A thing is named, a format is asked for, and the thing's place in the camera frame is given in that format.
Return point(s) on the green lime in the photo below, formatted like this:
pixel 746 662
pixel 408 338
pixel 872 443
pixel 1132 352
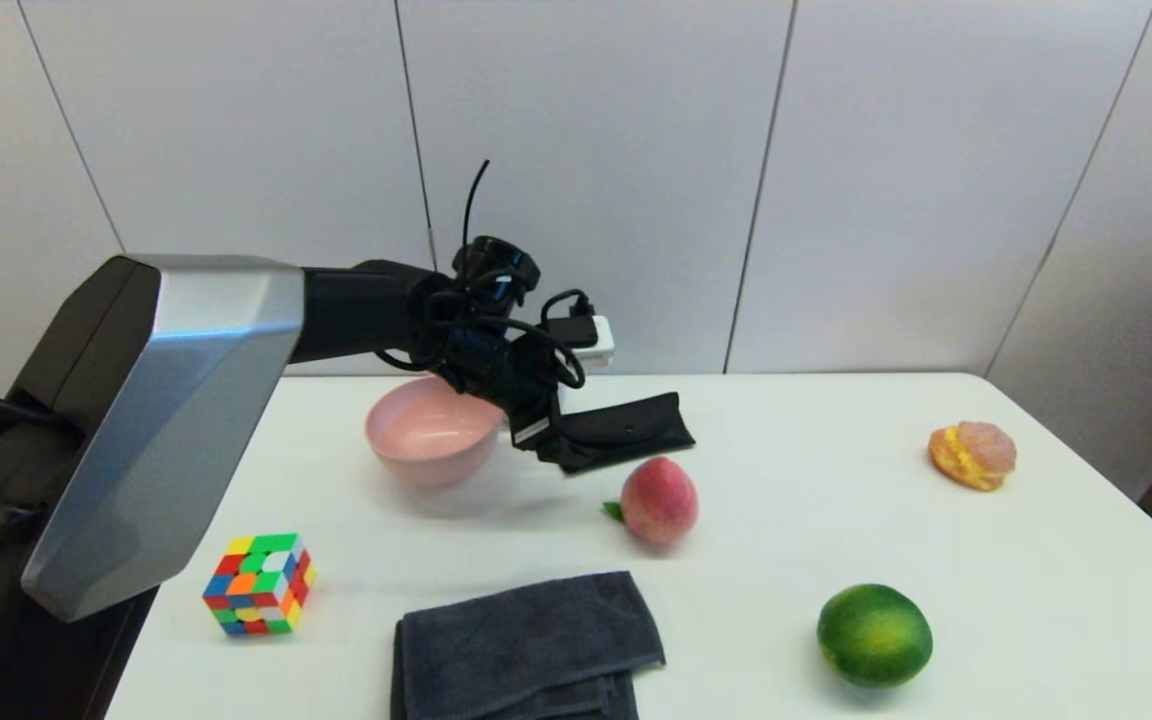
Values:
pixel 874 635

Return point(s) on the pink peach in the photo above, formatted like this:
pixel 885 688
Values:
pixel 658 500

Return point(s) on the black glasses case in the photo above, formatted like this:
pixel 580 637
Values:
pixel 636 425

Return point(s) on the pink bowl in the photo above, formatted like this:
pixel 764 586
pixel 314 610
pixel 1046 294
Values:
pixel 426 450

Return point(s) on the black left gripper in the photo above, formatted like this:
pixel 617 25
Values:
pixel 534 405

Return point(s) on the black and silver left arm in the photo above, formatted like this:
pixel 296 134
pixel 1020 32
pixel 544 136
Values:
pixel 186 400

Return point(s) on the dark grey folded towel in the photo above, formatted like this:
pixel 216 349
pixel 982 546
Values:
pixel 526 640

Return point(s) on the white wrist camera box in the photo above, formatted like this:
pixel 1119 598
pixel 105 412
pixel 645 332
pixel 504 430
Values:
pixel 598 340

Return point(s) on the multicoloured puzzle cube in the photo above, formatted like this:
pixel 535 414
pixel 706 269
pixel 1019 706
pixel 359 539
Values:
pixel 258 585

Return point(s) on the cream puff pastry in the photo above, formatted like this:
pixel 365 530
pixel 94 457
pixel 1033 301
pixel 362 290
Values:
pixel 971 455

